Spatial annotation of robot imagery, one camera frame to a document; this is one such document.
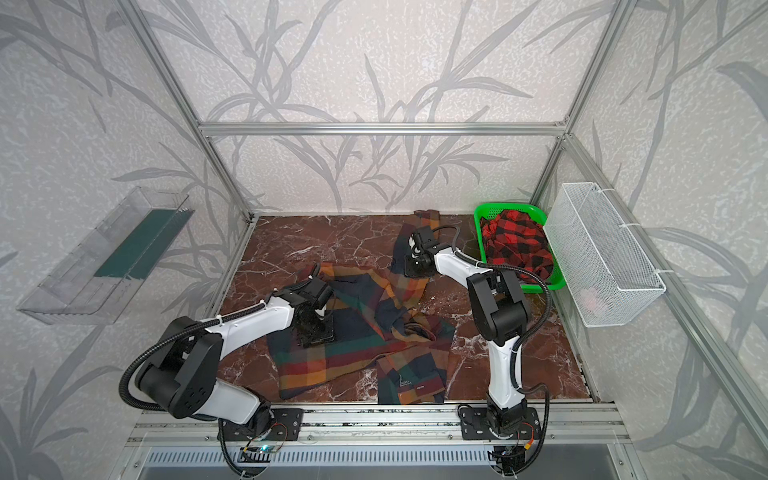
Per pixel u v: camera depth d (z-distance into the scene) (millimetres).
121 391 412
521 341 542
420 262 867
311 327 738
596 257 635
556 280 955
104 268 656
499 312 534
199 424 753
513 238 1023
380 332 871
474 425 729
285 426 724
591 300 729
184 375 431
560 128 946
